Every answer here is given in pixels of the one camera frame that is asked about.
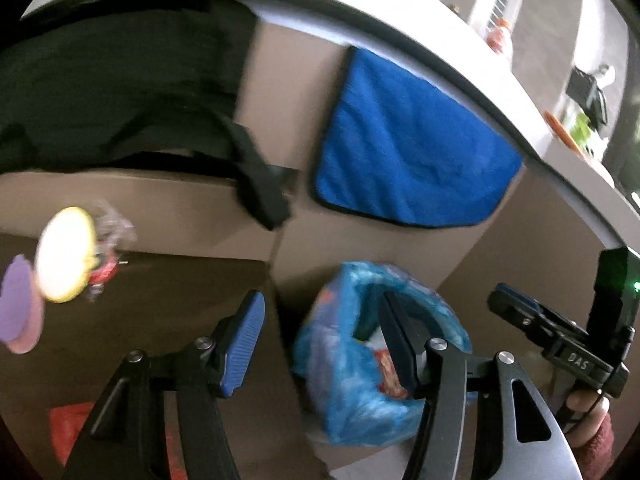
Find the blue cloth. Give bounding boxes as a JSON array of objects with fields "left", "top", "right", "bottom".
[{"left": 311, "top": 45, "right": 524, "bottom": 230}]

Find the orange figurine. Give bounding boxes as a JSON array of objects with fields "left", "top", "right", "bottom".
[{"left": 486, "top": 18, "right": 514, "bottom": 55}]

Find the black hanging cloth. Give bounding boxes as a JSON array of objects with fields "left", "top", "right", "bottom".
[{"left": 0, "top": 0, "right": 294, "bottom": 231}]

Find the blue plastic bag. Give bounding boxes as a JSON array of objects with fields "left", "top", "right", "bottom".
[{"left": 291, "top": 260, "right": 474, "bottom": 449}]

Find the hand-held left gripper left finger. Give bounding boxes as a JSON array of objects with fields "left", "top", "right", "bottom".
[{"left": 60, "top": 289, "right": 267, "bottom": 480}]

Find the flat red wrapper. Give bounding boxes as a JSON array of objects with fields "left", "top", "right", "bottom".
[{"left": 48, "top": 404, "right": 103, "bottom": 467}]

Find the clear plastic wrapper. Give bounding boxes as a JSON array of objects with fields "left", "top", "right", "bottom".
[{"left": 82, "top": 199, "right": 137, "bottom": 307}]

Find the green container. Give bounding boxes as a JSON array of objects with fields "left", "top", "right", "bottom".
[{"left": 570, "top": 111, "right": 595, "bottom": 144}]

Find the black appliance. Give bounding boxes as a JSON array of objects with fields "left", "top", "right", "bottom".
[{"left": 566, "top": 64, "right": 610, "bottom": 130}]

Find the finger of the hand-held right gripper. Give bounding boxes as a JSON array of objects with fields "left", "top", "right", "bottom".
[
  {"left": 487, "top": 290, "right": 558, "bottom": 347},
  {"left": 501, "top": 283, "right": 590, "bottom": 338}
]

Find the yellow-rimmed white round lid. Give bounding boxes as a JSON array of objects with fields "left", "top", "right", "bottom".
[{"left": 33, "top": 207, "right": 97, "bottom": 304}]

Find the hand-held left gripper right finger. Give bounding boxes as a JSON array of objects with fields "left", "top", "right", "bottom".
[{"left": 378, "top": 291, "right": 583, "bottom": 480}]

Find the person's right hand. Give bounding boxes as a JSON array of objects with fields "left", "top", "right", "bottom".
[{"left": 565, "top": 391, "right": 612, "bottom": 449}]

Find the orange dish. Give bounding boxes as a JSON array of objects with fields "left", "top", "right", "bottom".
[{"left": 544, "top": 111, "right": 585, "bottom": 157}]

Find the purple round tub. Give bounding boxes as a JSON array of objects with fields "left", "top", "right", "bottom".
[{"left": 0, "top": 253, "right": 47, "bottom": 354}]

